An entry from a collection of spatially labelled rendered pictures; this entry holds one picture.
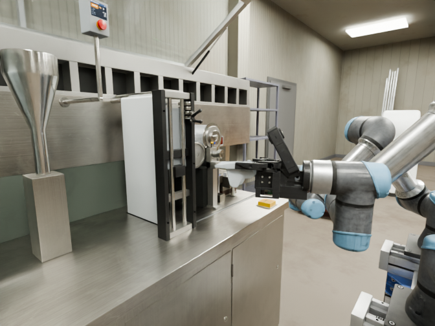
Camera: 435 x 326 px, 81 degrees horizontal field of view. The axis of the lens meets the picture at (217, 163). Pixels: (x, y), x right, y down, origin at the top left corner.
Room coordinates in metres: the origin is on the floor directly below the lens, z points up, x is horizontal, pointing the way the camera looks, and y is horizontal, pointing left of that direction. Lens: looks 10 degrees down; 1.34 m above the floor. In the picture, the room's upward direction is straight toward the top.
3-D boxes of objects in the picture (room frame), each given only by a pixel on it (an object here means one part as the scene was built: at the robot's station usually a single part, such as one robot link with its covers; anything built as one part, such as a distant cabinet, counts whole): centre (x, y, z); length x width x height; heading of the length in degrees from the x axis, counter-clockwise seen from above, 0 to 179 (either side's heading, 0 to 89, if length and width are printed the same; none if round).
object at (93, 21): (0.88, 0.39, 1.66); 0.07 x 0.07 x 0.10; 59
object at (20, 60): (0.80, 0.55, 1.50); 0.14 x 0.14 x 0.06
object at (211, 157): (1.25, 0.01, 1.05); 0.06 x 0.05 x 0.31; 52
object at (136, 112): (1.13, 0.36, 1.17); 0.34 x 0.05 x 0.54; 52
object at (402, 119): (4.62, -3.25, 0.75); 0.82 x 0.67 x 1.49; 140
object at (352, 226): (0.55, -0.30, 1.12); 0.11 x 0.08 x 0.11; 165
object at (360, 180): (0.54, -0.30, 1.21); 0.11 x 0.08 x 0.09; 75
